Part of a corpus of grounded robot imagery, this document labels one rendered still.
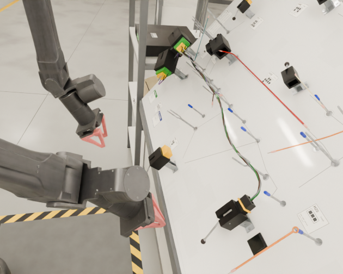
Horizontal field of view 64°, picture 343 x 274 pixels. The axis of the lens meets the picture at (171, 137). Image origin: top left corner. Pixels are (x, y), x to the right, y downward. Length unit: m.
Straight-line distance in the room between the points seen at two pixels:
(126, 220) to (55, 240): 1.43
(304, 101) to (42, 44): 0.69
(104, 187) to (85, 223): 1.56
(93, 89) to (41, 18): 0.21
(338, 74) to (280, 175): 0.30
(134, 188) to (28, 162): 0.16
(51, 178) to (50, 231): 1.60
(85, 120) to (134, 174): 0.45
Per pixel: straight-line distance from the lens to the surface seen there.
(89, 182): 0.47
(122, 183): 0.42
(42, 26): 0.77
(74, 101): 0.84
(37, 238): 2.00
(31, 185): 0.39
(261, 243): 0.71
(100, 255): 1.86
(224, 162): 0.86
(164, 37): 1.62
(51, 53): 0.78
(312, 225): 0.68
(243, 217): 0.68
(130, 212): 0.53
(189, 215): 0.88
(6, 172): 0.36
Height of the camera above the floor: 1.64
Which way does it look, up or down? 38 degrees down
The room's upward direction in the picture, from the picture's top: 8 degrees clockwise
